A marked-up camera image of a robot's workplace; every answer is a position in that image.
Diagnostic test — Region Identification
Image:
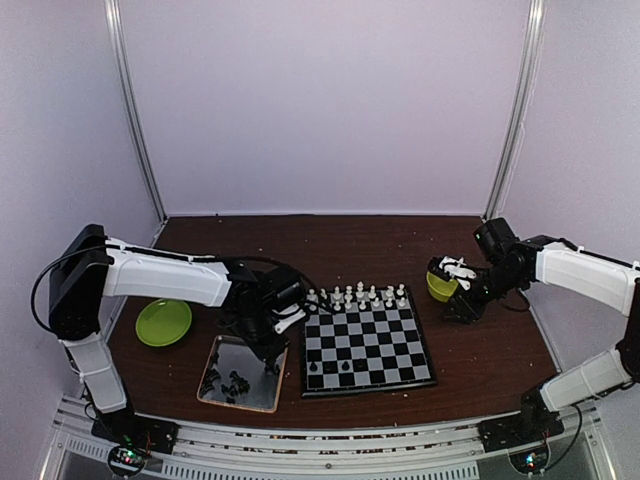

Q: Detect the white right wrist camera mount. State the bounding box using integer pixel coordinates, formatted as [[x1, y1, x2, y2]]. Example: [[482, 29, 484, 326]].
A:
[[436, 256, 477, 290]]

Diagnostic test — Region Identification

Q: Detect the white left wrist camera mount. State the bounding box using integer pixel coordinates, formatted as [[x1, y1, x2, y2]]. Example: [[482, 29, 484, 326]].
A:
[[273, 305, 307, 334]]

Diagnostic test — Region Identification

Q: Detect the right aluminium frame post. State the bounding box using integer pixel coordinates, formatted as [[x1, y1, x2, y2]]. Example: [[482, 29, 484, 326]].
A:
[[482, 0, 547, 220]]

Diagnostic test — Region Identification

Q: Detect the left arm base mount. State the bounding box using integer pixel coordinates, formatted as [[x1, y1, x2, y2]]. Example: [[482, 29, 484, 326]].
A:
[[91, 416, 179, 478]]

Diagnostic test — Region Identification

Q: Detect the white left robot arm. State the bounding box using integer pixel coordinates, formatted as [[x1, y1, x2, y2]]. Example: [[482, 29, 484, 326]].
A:
[[30, 224, 330, 444]]

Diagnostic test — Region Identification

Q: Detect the black and grey chessboard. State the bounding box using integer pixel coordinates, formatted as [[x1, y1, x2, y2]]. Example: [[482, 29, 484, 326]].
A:
[[300, 283, 437, 398]]

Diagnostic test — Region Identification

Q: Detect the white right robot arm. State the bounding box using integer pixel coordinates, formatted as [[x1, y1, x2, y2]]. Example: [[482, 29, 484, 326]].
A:
[[428, 218, 639, 442]]

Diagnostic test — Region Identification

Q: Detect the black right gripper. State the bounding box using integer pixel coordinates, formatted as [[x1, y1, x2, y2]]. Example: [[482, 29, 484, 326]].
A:
[[439, 262, 524, 325]]

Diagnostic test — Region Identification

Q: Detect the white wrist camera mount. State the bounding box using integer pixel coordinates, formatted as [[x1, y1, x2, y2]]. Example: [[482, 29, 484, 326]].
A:
[[436, 256, 477, 290], [273, 305, 307, 334]]

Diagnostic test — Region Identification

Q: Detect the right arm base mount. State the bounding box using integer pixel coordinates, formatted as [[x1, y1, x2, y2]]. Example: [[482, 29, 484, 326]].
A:
[[478, 415, 565, 476]]

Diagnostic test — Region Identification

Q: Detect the green plate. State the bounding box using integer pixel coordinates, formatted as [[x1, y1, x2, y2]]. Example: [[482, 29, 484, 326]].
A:
[[135, 299, 192, 348]]

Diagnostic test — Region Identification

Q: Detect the green bowl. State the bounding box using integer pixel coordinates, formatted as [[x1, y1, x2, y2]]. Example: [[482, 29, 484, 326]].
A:
[[426, 272, 459, 303]]

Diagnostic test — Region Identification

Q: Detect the metal tray with wood rim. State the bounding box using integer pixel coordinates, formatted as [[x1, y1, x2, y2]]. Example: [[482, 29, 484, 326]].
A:
[[196, 335, 288, 414]]

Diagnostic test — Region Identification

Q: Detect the aluminium front rail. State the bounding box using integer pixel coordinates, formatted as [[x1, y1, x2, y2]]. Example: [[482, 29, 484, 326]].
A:
[[35, 399, 622, 479]]

